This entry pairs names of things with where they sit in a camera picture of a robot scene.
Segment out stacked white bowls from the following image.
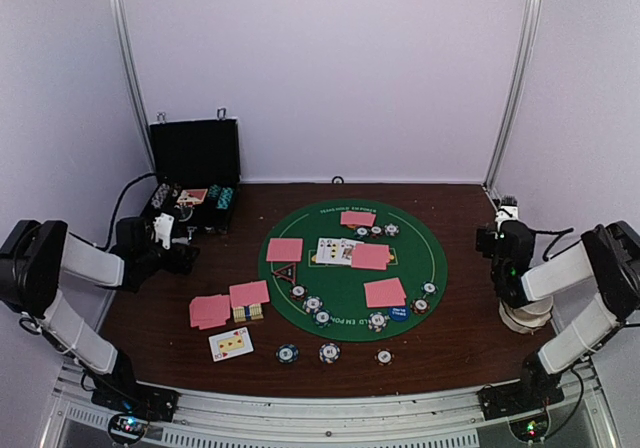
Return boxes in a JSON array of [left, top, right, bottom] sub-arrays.
[[499, 297, 553, 335]]

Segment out blue yellow card box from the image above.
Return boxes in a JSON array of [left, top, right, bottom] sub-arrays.
[[232, 303, 264, 323]]

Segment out brown chip row in case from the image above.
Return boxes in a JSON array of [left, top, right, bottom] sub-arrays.
[[169, 183, 182, 198]]

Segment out round green poker mat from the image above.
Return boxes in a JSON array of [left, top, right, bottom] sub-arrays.
[[258, 199, 448, 343]]

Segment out face-down cards orange button player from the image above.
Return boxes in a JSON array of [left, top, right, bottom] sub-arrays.
[[340, 210, 376, 227]]

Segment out clear round dealer puck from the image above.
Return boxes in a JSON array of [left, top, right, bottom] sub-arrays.
[[176, 205, 194, 223]]

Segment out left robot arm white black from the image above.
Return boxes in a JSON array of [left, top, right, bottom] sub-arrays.
[[1, 177, 199, 412]]

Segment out face-down cards blue button player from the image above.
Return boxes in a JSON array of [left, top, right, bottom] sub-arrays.
[[364, 277, 406, 308]]

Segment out face-up ten of hearts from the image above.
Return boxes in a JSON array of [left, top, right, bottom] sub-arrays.
[[208, 327, 254, 362]]

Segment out face-down burn card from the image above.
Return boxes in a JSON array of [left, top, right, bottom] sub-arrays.
[[189, 295, 231, 330]]

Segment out brown orange chip stack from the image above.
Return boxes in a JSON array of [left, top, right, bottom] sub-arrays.
[[374, 349, 394, 366]]

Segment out red checkered playing card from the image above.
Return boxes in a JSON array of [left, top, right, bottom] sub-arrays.
[[266, 238, 304, 263]]

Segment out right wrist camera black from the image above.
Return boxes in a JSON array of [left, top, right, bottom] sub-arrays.
[[475, 226, 498, 259]]

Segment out playing cards in case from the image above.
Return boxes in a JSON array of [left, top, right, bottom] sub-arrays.
[[177, 188, 208, 205]]

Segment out blue tan chip row case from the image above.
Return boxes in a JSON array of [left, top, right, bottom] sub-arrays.
[[150, 183, 170, 209]]

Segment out red-backed card deck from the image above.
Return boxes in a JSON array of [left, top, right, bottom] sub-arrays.
[[229, 280, 270, 309]]

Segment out silver case handle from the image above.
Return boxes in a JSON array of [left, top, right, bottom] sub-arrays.
[[171, 232, 193, 246]]

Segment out black poker chip case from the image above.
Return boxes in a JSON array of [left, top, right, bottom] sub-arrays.
[[150, 118, 241, 234]]

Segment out face-up community cards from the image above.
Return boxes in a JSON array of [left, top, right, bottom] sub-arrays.
[[312, 237, 362, 266]]

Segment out aluminium front rail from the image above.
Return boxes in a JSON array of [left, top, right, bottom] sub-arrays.
[[36, 362, 622, 447]]

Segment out triangular black red dealer button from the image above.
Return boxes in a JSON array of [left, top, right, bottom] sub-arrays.
[[271, 262, 297, 285]]

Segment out teal chip row in case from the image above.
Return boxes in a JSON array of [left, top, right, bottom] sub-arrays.
[[207, 185, 235, 210]]

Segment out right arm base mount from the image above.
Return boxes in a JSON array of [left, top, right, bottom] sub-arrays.
[[477, 382, 564, 444]]

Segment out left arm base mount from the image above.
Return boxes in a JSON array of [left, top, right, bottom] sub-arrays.
[[91, 385, 179, 445]]

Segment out blue green chip stack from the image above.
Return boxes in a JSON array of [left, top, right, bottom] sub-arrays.
[[275, 344, 299, 364]]

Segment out blue tan chip stack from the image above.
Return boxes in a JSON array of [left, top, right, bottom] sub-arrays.
[[318, 342, 341, 364]]

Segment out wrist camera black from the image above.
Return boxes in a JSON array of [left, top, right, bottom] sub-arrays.
[[112, 217, 151, 259], [475, 226, 498, 259]]

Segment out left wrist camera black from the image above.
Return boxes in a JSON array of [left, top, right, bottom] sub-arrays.
[[112, 217, 151, 259]]

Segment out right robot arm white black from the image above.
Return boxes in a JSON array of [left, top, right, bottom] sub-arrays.
[[487, 197, 639, 410]]

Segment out blue small blind button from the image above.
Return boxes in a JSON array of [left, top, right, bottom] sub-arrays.
[[388, 306, 411, 322]]

